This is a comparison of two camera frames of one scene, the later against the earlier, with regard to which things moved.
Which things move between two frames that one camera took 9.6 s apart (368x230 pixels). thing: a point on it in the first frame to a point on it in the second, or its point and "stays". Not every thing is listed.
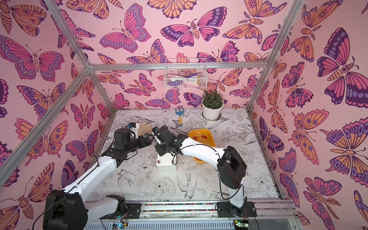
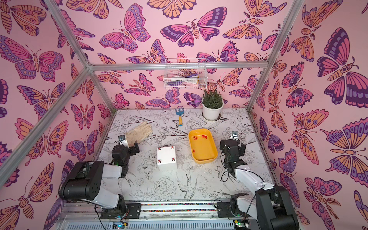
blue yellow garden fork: [180, 113] stays
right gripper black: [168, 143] to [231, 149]
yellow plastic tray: [203, 135] stays
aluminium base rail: [202, 214] stays
